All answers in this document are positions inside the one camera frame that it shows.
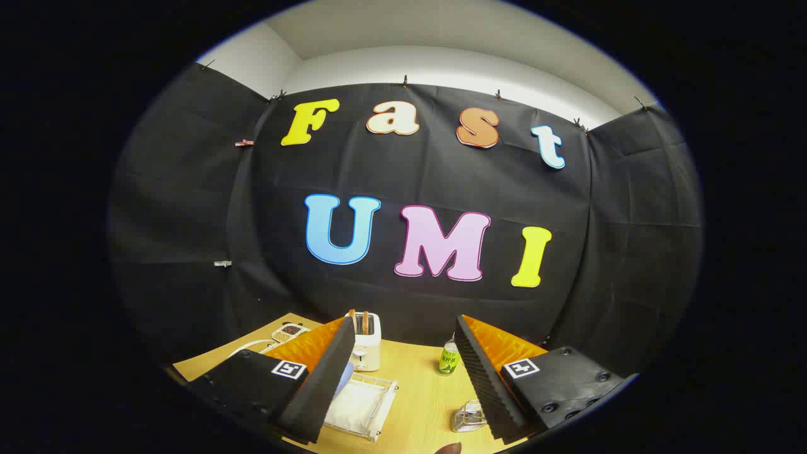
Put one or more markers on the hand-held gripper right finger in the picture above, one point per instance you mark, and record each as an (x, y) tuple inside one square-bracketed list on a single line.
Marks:
[(482, 378)]

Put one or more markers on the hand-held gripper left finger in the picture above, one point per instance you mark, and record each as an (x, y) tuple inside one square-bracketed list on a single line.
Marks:
[(328, 372)]

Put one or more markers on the blue plate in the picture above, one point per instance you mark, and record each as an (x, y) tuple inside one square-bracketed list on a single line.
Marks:
[(344, 379)]

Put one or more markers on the green label drink bottle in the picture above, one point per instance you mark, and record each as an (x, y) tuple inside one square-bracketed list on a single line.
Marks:
[(448, 362)]

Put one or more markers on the white toaster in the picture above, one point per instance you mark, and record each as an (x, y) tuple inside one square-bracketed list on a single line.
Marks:
[(367, 353)]

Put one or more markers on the small white compartment tray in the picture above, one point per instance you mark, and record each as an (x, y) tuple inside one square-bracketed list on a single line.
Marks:
[(290, 331)]

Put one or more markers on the brown toast slice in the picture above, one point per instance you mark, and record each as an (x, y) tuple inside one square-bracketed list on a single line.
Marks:
[(365, 320), (352, 320)]

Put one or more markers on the black backdrop cloth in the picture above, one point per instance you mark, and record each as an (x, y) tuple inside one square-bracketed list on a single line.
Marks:
[(189, 189)]

